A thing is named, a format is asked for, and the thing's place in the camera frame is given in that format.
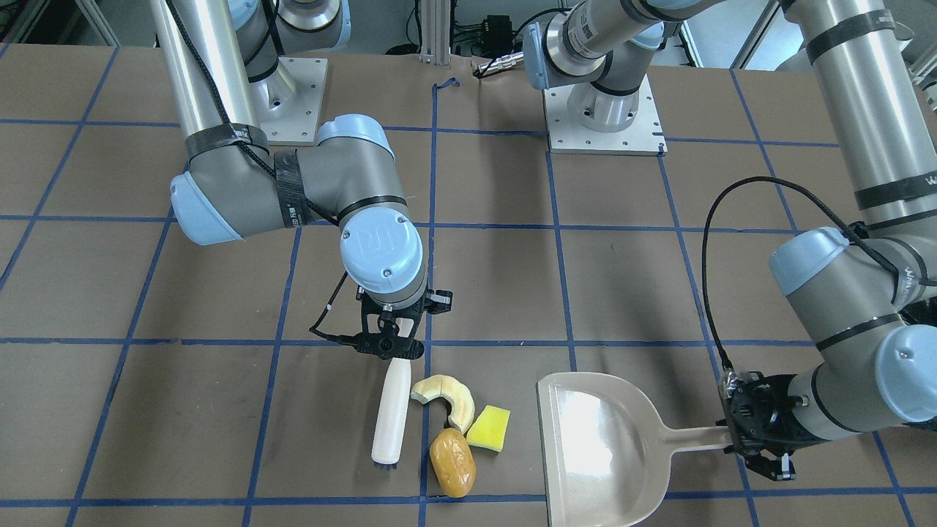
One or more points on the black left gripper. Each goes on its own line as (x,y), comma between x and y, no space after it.
(785,423)

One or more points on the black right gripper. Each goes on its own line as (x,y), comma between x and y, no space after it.
(441,300)

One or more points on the beige plastic dustpan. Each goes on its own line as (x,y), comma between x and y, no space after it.
(606,451)

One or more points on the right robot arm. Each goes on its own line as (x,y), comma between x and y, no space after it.
(235,187)

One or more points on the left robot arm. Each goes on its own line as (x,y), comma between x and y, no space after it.
(848,283)

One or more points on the curved pale bread piece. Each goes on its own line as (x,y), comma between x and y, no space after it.
(461,404)

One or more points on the yellow sponge piece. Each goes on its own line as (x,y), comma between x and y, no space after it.
(490,429)

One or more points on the brown potato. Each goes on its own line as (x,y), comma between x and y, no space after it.
(453,463)

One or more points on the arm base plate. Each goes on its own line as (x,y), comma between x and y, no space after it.
(287,102)
(583,120)

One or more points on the aluminium frame post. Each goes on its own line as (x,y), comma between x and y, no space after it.
(435,32)

